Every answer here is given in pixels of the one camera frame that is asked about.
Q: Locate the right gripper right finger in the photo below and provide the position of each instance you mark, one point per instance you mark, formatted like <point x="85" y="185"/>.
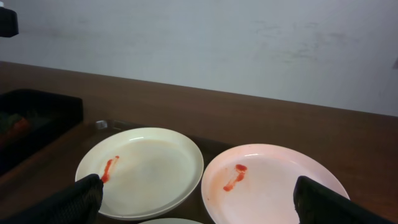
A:
<point x="317" y="204"/>

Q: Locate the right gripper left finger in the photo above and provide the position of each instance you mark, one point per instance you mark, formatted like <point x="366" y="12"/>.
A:
<point x="79" y="203"/>

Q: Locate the cream white plate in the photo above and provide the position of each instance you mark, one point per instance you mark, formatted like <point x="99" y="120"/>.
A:
<point x="146" y="172"/>

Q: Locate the brown serving tray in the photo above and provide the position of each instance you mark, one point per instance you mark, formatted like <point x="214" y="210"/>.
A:
<point x="56" y="170"/>

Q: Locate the black plastic tray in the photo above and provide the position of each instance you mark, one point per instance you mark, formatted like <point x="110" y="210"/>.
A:
<point x="31" y="119"/>

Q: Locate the pink white plate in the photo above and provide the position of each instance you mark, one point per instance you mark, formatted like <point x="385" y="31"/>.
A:
<point x="254" y="183"/>

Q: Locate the pale blue plate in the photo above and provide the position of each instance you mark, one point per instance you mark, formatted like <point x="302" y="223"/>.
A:
<point x="170" y="221"/>

